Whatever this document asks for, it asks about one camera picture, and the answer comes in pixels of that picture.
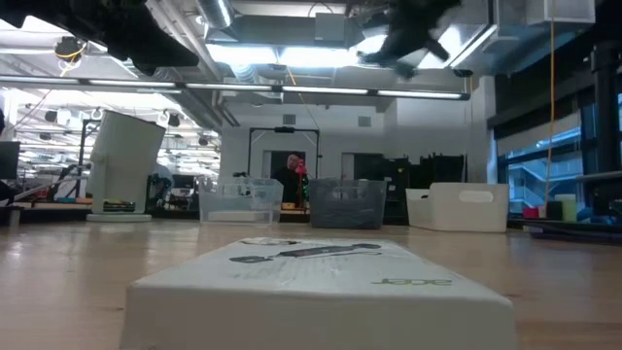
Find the small red object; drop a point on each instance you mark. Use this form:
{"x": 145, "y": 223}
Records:
{"x": 301, "y": 168}

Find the dark grey plastic bin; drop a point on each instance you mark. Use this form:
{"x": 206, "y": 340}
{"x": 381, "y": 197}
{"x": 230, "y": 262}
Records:
{"x": 347, "y": 206}

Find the black gantry frame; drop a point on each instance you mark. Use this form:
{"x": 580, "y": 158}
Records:
{"x": 284, "y": 129}

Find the clear plastic bin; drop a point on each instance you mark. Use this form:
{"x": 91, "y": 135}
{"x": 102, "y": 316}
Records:
{"x": 240, "y": 204}

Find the green cup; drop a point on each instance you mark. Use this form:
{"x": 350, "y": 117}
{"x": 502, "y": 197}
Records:
{"x": 569, "y": 209}

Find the long ceiling light strip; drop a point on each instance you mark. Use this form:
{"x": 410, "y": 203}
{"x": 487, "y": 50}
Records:
{"x": 321, "y": 90}

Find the person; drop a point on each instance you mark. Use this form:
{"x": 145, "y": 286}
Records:
{"x": 286, "y": 182}

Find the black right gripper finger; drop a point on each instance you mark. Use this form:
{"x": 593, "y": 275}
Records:
{"x": 373, "y": 57}
{"x": 405, "y": 69}

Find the black cup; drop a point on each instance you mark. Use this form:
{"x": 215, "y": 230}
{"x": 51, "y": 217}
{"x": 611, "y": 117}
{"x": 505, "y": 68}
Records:
{"x": 554, "y": 210}

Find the black storage cabinets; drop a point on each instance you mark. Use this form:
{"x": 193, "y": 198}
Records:
{"x": 427, "y": 170}

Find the red cup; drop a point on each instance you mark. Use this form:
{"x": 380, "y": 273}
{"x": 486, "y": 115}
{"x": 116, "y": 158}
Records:
{"x": 530, "y": 213}

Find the black computer monitor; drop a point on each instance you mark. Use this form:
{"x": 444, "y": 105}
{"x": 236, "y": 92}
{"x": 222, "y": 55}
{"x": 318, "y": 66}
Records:
{"x": 9, "y": 160}

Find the large white acer box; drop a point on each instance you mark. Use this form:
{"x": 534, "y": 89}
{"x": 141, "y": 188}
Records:
{"x": 316, "y": 301}

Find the silver ventilation duct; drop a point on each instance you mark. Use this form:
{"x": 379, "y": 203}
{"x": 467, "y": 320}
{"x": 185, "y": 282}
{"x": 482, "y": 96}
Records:
{"x": 216, "y": 12}

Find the white plastic bin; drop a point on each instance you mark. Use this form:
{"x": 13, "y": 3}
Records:
{"x": 457, "y": 214}

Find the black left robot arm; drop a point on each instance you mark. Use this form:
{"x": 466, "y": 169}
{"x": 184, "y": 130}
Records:
{"x": 73, "y": 14}

